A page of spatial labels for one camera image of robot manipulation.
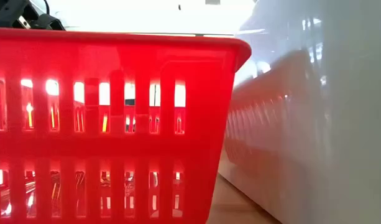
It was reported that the yellow slotted plastic basket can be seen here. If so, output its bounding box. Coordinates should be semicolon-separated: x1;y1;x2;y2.
25;104;60;129
73;113;160;133

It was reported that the red slotted plastic basket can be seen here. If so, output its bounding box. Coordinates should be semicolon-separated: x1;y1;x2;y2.
0;27;252;224

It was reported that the white plastic basket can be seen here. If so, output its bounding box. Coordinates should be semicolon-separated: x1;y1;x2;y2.
218;0;381;224

